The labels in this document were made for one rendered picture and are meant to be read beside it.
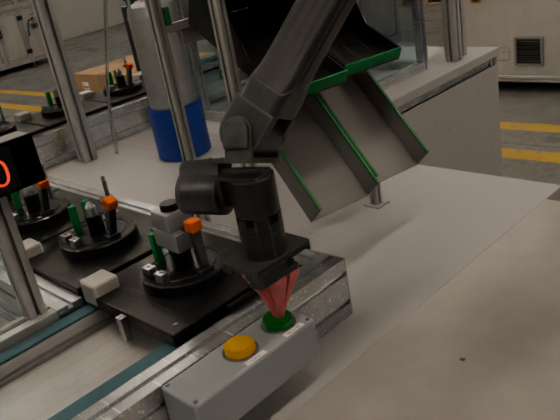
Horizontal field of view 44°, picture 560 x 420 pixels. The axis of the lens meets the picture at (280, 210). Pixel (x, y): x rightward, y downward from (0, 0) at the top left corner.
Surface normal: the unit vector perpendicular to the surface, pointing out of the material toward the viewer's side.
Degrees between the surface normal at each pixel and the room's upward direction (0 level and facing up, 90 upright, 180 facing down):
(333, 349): 0
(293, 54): 68
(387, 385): 0
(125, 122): 90
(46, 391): 0
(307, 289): 90
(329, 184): 45
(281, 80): 61
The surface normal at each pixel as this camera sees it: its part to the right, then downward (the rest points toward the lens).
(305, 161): 0.29, -0.47
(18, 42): 0.76, 0.14
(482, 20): -0.65, 0.40
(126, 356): -0.17, -0.90
